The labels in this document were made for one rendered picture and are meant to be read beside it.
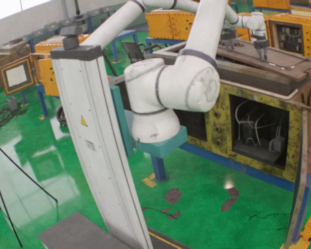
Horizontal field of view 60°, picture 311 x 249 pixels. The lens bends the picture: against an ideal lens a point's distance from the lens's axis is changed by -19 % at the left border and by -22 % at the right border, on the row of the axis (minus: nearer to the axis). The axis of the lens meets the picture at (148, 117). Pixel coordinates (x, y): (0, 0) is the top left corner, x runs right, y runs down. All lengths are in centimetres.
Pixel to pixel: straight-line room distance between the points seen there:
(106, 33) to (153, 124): 72
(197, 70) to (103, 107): 37
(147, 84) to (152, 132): 19
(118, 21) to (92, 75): 68
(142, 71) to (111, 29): 68
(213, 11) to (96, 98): 57
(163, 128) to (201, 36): 37
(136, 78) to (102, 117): 19
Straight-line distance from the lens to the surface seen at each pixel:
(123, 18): 179
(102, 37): 175
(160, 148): 121
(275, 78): 192
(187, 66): 108
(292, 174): 208
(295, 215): 135
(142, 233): 161
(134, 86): 116
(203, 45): 115
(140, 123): 122
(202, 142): 249
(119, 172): 132
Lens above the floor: 200
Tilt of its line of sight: 25 degrees down
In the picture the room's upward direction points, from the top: 11 degrees counter-clockwise
